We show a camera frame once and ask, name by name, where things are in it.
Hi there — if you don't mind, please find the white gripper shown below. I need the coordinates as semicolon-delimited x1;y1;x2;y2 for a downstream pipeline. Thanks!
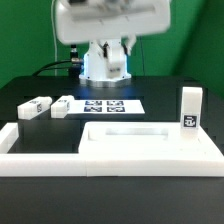
55;0;171;59

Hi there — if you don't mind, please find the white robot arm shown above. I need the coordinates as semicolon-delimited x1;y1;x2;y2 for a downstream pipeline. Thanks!
56;0;171;87

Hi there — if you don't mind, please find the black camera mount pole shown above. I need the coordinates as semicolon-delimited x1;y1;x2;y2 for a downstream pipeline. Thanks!
68;45;81;77

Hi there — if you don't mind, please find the white marker base plate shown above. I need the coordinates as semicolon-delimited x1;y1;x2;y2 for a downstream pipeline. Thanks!
69;100;145;114

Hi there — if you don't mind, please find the black cable bundle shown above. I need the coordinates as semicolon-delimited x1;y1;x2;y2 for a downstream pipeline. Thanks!
32;59;81;77

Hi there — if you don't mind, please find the white hanging cable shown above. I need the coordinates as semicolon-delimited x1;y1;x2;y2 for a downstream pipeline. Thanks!
50;0;59;68

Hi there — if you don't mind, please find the white U-shaped obstacle frame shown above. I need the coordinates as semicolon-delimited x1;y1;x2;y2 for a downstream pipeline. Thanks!
0;123;92;177

